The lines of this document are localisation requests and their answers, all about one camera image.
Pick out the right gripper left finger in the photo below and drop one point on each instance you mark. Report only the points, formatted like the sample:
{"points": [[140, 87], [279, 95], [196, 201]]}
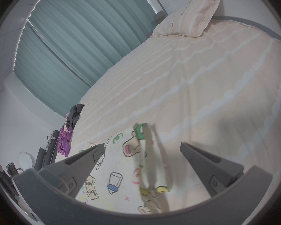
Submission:
{"points": [[72, 170]]}

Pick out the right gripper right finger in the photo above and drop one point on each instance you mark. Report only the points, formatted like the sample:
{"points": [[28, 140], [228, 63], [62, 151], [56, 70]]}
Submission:
{"points": [[210, 172]]}

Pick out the white printed pyjama top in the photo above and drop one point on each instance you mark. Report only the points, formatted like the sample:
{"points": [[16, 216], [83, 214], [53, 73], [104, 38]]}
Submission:
{"points": [[121, 172]]}

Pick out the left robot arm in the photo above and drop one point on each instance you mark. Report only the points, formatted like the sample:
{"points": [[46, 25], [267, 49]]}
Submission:
{"points": [[7, 174]]}

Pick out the pile of clothes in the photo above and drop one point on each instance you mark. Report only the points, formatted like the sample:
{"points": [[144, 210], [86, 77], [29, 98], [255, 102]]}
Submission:
{"points": [[65, 139]]}

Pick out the bed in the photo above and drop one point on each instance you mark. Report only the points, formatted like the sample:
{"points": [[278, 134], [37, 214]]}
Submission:
{"points": [[189, 83]]}

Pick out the dark grey chest of drawers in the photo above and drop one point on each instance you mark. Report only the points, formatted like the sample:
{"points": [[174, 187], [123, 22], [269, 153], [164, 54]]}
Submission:
{"points": [[46, 156]]}

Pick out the blue-green curtain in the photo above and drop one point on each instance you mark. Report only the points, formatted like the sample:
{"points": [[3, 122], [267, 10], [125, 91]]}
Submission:
{"points": [[84, 31], [46, 78]]}

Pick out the pale pink pillow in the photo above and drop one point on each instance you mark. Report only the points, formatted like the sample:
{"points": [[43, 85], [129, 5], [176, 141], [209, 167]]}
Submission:
{"points": [[192, 17]]}

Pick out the grey bedside table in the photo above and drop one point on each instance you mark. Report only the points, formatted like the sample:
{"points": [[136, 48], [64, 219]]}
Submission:
{"points": [[160, 17]]}

